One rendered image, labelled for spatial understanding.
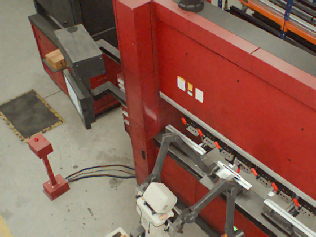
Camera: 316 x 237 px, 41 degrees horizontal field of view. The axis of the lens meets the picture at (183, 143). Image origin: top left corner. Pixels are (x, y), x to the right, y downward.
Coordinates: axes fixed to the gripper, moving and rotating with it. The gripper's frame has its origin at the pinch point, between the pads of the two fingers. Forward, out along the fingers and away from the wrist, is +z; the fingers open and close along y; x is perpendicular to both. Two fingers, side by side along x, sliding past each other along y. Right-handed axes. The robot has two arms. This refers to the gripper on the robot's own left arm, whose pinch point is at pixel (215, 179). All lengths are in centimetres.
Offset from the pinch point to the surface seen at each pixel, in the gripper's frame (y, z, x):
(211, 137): 19.7, -17.4, -25.1
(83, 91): 114, -72, 12
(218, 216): -4, 50, 25
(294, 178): -62, -32, -34
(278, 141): -43, -54, -46
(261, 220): -49, 16, 3
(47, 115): 280, 73, 68
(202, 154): 31.4, 12.3, -10.5
